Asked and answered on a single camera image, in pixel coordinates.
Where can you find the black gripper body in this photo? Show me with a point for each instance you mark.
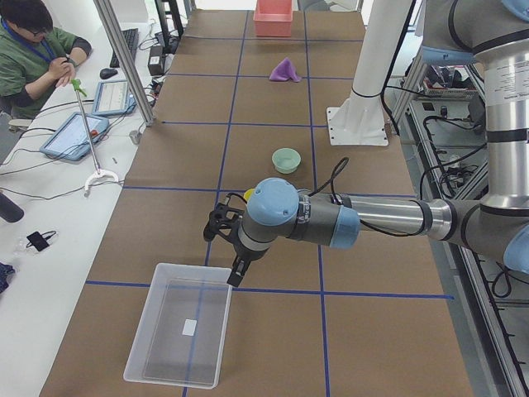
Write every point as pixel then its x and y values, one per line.
pixel 245 255

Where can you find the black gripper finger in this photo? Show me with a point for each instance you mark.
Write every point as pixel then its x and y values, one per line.
pixel 237 275

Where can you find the yellow paper cup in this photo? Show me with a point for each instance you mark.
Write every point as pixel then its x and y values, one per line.
pixel 247 194

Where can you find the mint green bowl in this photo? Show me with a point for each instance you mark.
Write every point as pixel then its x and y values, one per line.
pixel 286 160

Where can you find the purple cloth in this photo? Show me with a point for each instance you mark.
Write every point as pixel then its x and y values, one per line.
pixel 285 71

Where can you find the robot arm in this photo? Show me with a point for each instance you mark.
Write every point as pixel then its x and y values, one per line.
pixel 492 33

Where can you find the clear plastic box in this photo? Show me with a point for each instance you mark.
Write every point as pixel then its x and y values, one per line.
pixel 180 337

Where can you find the far blue teach pendant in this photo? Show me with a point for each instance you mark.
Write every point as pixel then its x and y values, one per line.
pixel 112 98

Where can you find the blue teach pendant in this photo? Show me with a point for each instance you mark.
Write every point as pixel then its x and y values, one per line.
pixel 112 98
pixel 70 141

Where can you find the near blue teach pendant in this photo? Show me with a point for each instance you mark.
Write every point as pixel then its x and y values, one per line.
pixel 70 141

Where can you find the black power adapter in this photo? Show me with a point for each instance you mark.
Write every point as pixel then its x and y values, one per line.
pixel 156 61

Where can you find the black computer mouse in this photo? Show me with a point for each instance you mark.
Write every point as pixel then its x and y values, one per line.
pixel 107 73

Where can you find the pink plastic bin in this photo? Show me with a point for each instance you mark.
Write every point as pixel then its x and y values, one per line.
pixel 273 18

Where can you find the reacher grabber tool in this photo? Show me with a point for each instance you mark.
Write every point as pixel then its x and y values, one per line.
pixel 98 173

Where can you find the black keyboard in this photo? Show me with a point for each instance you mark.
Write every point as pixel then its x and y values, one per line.
pixel 131 38

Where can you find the seated person in green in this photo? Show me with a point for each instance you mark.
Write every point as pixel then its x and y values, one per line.
pixel 36 56

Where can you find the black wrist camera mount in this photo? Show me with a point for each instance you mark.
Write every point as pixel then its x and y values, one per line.
pixel 223 221

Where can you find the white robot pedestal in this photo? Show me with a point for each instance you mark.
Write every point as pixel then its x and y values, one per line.
pixel 359 121

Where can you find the aluminium frame post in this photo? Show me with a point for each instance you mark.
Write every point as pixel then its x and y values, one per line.
pixel 114 34

